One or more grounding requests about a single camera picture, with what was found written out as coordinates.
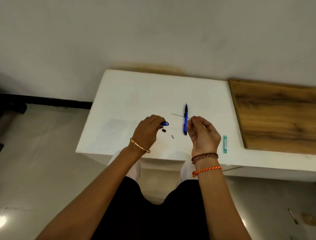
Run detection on gold bangle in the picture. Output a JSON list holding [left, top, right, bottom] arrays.
[[130, 138, 151, 154]]

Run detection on brown round floor object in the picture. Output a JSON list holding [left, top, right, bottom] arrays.
[[301, 212, 316, 226]]

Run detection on person's left hand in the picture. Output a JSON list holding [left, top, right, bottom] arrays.
[[131, 114, 166, 151]]

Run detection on white trousers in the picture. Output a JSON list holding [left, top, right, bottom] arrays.
[[108, 151, 200, 183]]

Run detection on black skirting strip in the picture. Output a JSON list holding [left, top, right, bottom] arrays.
[[0, 93, 93, 110]]

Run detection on person's left forearm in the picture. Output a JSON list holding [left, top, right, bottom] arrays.
[[36, 148, 146, 240]]

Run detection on wooden board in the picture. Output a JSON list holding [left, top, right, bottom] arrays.
[[228, 79, 316, 156]]

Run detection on black tunic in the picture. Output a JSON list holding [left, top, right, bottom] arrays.
[[91, 176, 210, 240]]

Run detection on brown band bracelet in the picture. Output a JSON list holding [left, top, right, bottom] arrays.
[[191, 153, 219, 163]]

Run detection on copper wire bracelet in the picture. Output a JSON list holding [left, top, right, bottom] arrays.
[[192, 154, 219, 165]]

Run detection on black object on floor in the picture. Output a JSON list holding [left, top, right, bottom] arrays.
[[0, 103, 28, 114]]

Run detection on person's right hand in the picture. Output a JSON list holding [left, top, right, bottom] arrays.
[[187, 115, 222, 158]]

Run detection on person's right forearm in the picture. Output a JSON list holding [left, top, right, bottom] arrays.
[[197, 172, 251, 240]]

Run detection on small wooden stick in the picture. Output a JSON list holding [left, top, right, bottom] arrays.
[[287, 208, 299, 225]]

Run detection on orange braided bracelet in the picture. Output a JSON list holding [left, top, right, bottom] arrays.
[[192, 166, 223, 178]]

